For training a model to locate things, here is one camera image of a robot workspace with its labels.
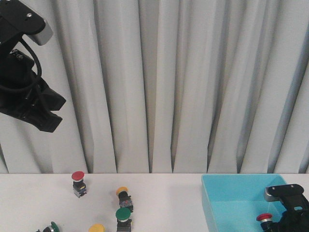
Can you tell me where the upright green push button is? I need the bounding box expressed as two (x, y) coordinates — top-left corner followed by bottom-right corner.
(115, 208), (132, 232)

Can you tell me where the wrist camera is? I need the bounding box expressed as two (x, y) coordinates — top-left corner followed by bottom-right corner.
(264, 184), (304, 202)
(27, 20), (53, 46)

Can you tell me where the yellow push button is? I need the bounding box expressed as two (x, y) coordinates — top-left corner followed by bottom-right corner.
(116, 186), (134, 213)
(88, 223), (105, 232)

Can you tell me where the lying yellow push button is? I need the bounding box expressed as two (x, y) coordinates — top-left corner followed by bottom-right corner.
(116, 186), (134, 213)

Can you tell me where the light blue plastic box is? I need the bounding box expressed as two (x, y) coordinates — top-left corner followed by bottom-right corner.
(201, 174), (288, 232)

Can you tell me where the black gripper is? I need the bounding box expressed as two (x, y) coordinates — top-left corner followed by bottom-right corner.
(272, 194), (309, 232)
(0, 49), (66, 132)

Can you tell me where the lying green push button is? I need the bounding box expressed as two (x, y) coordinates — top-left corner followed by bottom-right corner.
(36, 221), (60, 232)

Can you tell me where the grey pleated curtain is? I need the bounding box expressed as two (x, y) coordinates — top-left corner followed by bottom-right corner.
(0, 0), (309, 174)

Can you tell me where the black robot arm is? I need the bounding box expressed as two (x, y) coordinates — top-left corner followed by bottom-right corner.
(0, 0), (66, 132)

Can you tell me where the red push button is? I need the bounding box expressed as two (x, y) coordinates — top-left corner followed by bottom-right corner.
(256, 213), (273, 232)
(71, 171), (87, 198)

